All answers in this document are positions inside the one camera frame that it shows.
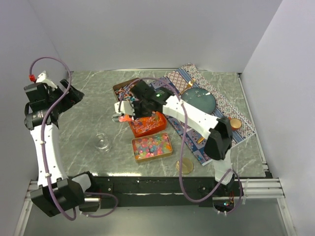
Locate orange tin lollipop candies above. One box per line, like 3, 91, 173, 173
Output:
129, 112, 167, 138

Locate clear plastic jar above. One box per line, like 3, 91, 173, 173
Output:
94, 133, 111, 151

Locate silver metal scoop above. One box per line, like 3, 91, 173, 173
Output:
112, 114, 134, 122

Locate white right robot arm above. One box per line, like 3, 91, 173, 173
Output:
130, 79, 234, 196

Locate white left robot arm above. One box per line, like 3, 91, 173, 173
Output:
24, 79, 98, 217

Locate gold tin colourful jelly candies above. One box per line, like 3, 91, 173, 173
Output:
131, 132, 173, 163

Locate patterned blue placemat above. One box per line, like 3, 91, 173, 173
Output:
150, 64, 255, 166

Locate teal round plate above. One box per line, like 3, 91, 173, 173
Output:
181, 88, 216, 114

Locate gold fork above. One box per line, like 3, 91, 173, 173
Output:
179, 79, 195, 96

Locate gold round jar lid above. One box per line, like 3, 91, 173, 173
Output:
182, 158, 193, 175

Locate small copper cup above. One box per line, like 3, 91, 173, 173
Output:
229, 118, 242, 130

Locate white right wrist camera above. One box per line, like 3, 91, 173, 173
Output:
114, 101, 135, 116

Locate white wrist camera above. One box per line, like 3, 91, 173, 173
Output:
114, 101, 135, 116
36, 70, 57, 90

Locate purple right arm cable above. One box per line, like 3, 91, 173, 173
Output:
117, 77, 242, 214

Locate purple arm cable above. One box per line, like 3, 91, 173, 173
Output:
117, 77, 242, 214
29, 57, 119, 221

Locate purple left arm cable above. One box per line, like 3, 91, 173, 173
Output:
29, 57, 119, 221

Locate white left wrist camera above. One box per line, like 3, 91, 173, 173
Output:
36, 70, 57, 90

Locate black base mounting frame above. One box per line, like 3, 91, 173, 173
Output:
67, 175, 247, 213

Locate aluminium rail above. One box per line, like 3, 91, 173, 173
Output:
241, 178, 285, 199

